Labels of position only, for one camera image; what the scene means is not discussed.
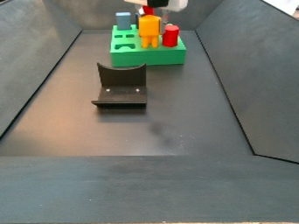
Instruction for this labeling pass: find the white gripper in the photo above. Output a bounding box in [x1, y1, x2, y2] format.
[124, 0, 188, 35]

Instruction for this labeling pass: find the yellow three prong object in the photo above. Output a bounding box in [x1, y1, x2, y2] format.
[139, 15, 161, 48]

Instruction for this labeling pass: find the green foam shape board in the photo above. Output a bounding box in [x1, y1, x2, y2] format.
[109, 24, 187, 67]

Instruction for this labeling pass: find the tall red cylinder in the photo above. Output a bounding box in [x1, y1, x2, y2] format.
[143, 6, 155, 15]

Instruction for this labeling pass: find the red hexagonal prism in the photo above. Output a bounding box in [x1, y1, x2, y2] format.
[163, 24, 180, 47]

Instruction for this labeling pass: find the light blue square block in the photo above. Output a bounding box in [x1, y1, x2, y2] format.
[116, 12, 131, 31]

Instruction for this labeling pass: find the black curved fixture bracket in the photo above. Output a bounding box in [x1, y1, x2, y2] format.
[90, 63, 147, 107]

